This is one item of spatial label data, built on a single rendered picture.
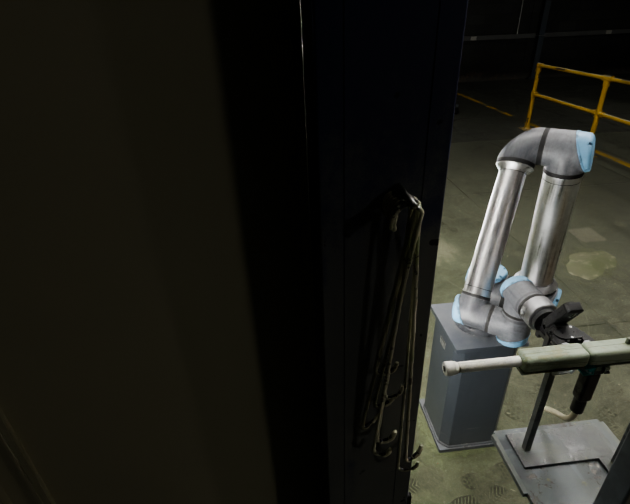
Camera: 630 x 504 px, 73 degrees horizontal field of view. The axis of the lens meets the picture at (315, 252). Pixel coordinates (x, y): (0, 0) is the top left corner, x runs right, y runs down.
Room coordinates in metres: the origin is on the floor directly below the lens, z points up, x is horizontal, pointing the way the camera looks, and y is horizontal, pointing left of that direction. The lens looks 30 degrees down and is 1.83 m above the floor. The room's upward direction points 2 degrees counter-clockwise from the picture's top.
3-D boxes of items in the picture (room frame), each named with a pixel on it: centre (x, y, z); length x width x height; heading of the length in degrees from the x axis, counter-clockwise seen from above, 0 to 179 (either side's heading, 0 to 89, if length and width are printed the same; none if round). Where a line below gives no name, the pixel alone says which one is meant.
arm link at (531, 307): (0.94, -0.62, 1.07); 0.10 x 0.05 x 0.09; 95
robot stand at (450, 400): (1.43, -0.68, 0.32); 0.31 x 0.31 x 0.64; 5
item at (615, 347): (0.72, -0.52, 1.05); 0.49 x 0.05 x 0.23; 95
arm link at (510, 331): (1.04, -0.60, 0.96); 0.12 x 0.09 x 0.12; 55
